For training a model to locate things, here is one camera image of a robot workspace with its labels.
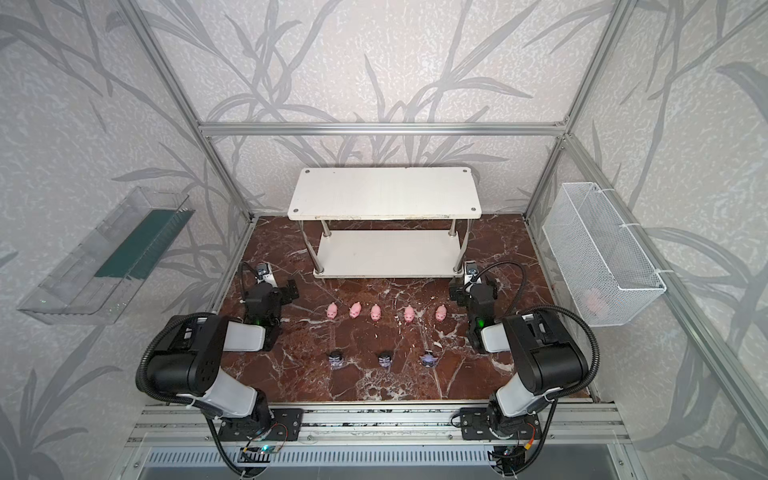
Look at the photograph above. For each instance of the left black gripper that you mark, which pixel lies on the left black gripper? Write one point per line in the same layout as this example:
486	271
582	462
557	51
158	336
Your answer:
271	291

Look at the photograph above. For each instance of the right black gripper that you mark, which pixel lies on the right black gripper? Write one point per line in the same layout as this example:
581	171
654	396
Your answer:
474	292

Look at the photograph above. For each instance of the pink pig toy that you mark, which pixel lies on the pink pig toy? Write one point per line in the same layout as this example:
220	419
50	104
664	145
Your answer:
440	313
409	314
355	310
375	313
332	311

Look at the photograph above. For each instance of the black purple figurine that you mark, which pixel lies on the black purple figurine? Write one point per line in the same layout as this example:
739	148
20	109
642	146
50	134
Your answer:
385	359
336	359

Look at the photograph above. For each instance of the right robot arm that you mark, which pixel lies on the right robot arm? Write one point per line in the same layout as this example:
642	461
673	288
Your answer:
554	351

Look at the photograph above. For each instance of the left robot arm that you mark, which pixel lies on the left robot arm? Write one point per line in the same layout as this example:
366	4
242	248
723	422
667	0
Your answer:
182	364

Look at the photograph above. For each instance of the white two-tier shelf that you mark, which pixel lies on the white two-tier shelf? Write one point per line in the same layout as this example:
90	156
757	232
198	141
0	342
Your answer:
387	194

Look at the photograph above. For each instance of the pink toy in basket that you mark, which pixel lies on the pink toy in basket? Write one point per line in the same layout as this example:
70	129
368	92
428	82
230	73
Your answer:
596	303

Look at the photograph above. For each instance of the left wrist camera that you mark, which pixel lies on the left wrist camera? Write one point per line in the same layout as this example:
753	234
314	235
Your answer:
264	274

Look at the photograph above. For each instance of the white wire mesh basket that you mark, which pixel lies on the white wire mesh basket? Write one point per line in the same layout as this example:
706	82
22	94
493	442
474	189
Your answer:
595	248

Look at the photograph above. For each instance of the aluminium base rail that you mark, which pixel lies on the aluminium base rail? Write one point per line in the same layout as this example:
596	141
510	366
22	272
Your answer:
411	423

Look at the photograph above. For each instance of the clear plastic wall bin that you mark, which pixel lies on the clear plastic wall bin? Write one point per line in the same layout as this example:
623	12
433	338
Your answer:
95	283

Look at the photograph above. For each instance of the aluminium cage frame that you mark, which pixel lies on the aluminium cage frame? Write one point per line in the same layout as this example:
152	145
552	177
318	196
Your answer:
740	389

